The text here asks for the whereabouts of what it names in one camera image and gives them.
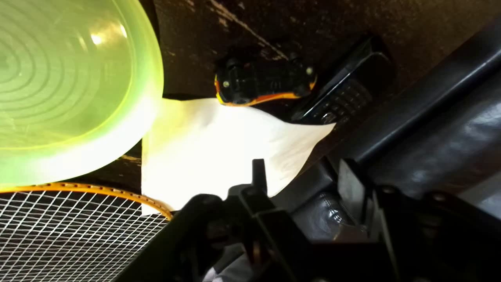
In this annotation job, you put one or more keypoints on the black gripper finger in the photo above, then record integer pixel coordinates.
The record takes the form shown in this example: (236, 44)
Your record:
(353, 83)

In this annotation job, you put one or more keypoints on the yellow toy car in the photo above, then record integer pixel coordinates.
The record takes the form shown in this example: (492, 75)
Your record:
(251, 80)

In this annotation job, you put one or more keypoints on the green plastic frisbee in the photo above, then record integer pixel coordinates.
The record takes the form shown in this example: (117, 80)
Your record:
(81, 85)

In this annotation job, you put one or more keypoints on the orange badminton racket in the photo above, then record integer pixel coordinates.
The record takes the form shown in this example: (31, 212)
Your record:
(71, 232)

